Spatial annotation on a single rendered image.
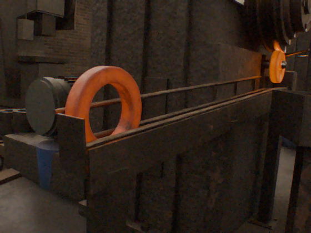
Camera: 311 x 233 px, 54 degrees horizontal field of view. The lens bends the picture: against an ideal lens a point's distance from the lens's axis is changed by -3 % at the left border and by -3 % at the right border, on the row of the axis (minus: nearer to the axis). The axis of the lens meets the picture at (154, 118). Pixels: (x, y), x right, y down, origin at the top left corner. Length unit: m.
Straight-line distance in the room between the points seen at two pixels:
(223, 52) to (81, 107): 0.73
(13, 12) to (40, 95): 3.70
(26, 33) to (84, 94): 4.61
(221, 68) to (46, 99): 1.20
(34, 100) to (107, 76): 1.56
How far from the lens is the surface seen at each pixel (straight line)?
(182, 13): 1.23
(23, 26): 5.14
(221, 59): 1.17
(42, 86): 2.06
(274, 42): 1.50
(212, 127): 0.93
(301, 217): 1.14
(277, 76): 1.55
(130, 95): 0.66
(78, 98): 0.57
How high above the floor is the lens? 0.76
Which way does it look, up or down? 9 degrees down
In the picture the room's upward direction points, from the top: 3 degrees clockwise
